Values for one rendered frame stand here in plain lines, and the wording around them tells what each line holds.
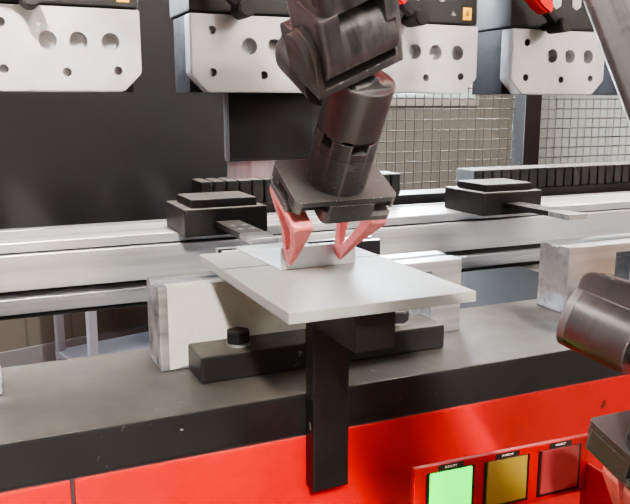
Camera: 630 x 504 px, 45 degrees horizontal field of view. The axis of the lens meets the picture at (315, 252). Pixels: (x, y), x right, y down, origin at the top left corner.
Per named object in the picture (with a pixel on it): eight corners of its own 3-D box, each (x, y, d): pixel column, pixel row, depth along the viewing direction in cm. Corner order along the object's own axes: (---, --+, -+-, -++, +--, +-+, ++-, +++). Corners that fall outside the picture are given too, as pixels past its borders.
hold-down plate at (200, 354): (201, 385, 80) (200, 357, 79) (188, 368, 84) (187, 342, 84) (444, 348, 92) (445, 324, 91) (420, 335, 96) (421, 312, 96)
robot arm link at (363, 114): (355, 87, 60) (412, 81, 63) (313, 45, 64) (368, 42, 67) (336, 159, 64) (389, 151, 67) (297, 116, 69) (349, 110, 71)
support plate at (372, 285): (288, 325, 61) (288, 313, 60) (199, 263, 84) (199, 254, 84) (476, 301, 68) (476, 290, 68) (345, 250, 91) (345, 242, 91)
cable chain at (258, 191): (201, 206, 123) (200, 181, 122) (191, 202, 129) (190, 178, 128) (400, 195, 138) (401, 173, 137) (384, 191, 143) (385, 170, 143)
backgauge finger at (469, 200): (545, 230, 109) (547, 195, 108) (443, 208, 133) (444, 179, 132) (608, 225, 114) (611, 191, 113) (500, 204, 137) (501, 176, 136)
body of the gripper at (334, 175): (269, 176, 72) (283, 108, 67) (364, 170, 76) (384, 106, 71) (293, 220, 67) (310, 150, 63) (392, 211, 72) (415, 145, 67)
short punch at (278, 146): (230, 180, 85) (228, 92, 83) (224, 178, 87) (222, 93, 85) (312, 176, 89) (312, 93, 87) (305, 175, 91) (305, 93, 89)
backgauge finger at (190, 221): (217, 257, 90) (216, 215, 89) (166, 226, 113) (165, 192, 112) (310, 250, 95) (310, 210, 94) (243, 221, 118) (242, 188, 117)
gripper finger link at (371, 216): (281, 238, 78) (299, 163, 72) (343, 232, 81) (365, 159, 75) (305, 283, 74) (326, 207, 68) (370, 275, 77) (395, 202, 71)
